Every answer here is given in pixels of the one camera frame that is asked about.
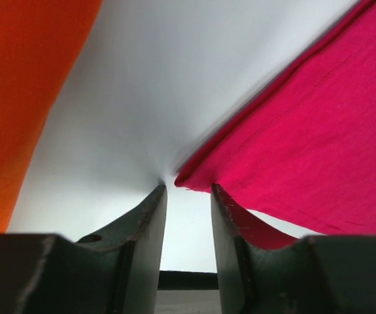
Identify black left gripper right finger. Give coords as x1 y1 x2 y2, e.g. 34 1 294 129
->
211 184 376 313

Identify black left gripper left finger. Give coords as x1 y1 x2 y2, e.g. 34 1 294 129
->
0 185 167 313

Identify red t shirt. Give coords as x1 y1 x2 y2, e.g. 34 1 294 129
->
175 1 376 249

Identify folded orange t shirt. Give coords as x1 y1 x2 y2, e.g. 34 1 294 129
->
0 1 101 233

